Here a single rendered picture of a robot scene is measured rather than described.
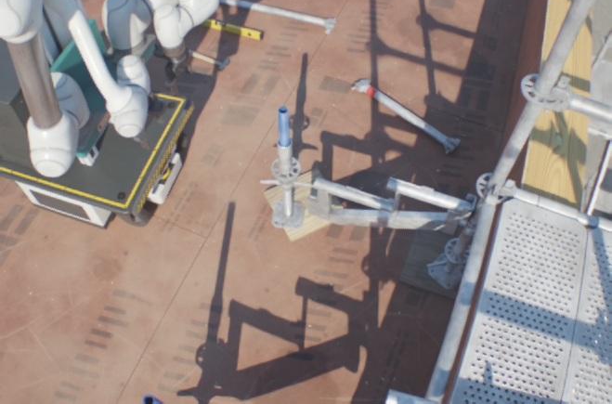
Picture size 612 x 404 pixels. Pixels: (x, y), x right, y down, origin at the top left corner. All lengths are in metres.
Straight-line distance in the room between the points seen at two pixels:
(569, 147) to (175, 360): 1.86
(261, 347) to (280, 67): 1.68
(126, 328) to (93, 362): 0.22
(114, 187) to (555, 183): 1.84
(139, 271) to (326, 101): 1.38
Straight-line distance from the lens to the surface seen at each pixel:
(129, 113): 1.69
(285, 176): 2.22
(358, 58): 3.26
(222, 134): 2.88
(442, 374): 1.55
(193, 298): 2.43
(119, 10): 2.20
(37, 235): 2.85
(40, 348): 2.59
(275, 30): 3.45
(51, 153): 1.80
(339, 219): 2.34
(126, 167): 2.46
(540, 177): 2.03
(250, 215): 2.57
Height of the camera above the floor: 2.22
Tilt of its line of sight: 56 degrees down
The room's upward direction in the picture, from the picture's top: straight up
